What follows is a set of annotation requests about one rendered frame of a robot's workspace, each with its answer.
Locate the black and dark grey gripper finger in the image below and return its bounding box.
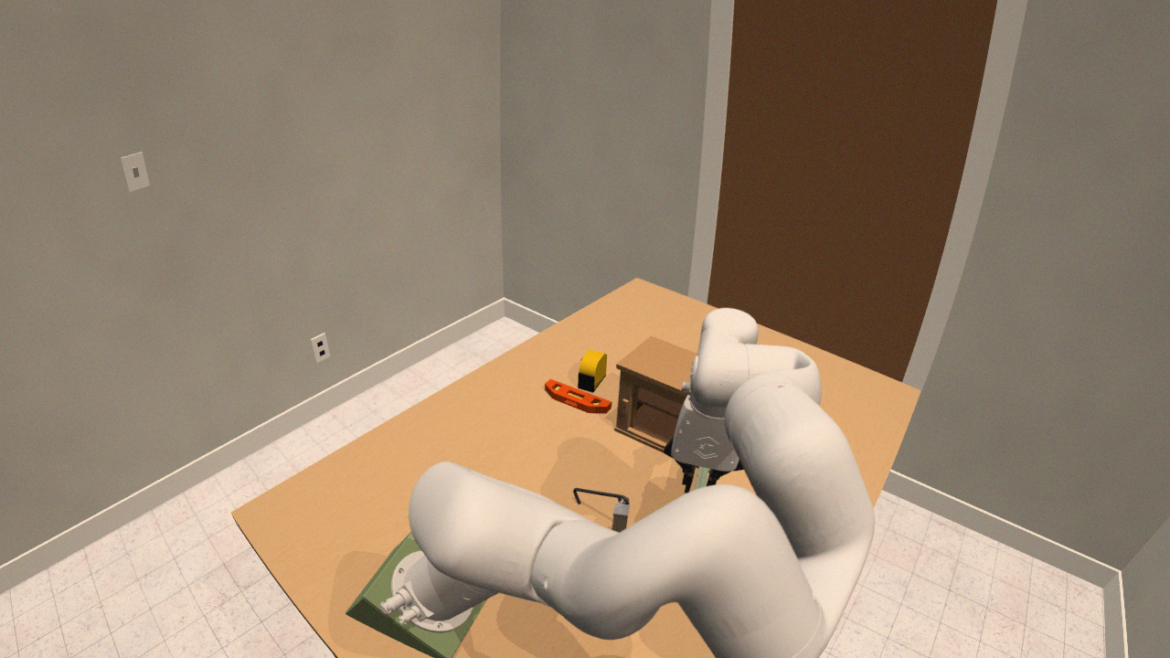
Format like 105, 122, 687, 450
665, 437, 696, 493
707, 462, 743, 486

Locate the small brown wooden cabinet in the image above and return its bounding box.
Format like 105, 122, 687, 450
614, 336, 697, 453

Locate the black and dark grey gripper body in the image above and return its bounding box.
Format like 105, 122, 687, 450
672, 396, 739, 472

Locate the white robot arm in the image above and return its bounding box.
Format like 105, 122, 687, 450
380, 308, 876, 658

